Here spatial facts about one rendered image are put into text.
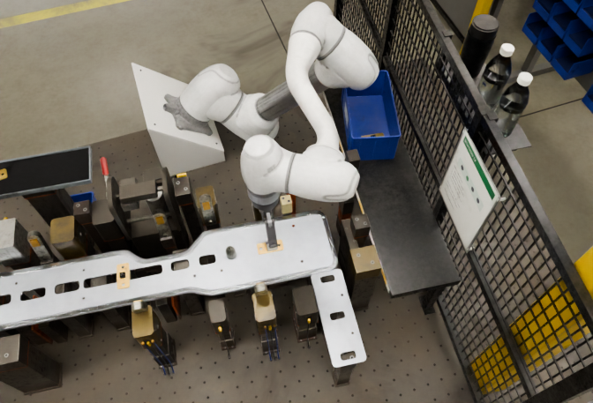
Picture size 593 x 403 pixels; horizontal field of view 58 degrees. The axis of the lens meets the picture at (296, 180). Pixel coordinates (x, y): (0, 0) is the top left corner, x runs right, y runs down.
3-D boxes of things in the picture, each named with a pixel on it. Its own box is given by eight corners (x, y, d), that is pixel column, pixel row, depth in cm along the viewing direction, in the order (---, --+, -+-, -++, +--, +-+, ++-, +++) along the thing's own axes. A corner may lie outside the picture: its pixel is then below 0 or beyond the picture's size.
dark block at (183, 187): (196, 253, 203) (175, 196, 167) (194, 237, 206) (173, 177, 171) (209, 250, 203) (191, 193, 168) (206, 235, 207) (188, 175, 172)
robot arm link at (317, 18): (305, 20, 152) (339, 49, 158) (319, -17, 163) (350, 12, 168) (278, 43, 162) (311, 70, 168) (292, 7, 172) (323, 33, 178)
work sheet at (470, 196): (466, 253, 153) (499, 197, 128) (438, 189, 165) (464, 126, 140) (472, 252, 154) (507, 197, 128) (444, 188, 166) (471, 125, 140)
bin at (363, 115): (349, 161, 185) (351, 138, 175) (340, 96, 202) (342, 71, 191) (395, 159, 186) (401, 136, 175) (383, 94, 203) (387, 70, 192)
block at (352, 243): (344, 287, 195) (350, 251, 170) (335, 257, 201) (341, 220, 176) (351, 286, 195) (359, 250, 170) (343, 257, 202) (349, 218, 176)
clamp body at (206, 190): (212, 257, 202) (196, 208, 171) (208, 233, 208) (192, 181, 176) (229, 255, 203) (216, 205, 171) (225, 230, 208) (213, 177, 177)
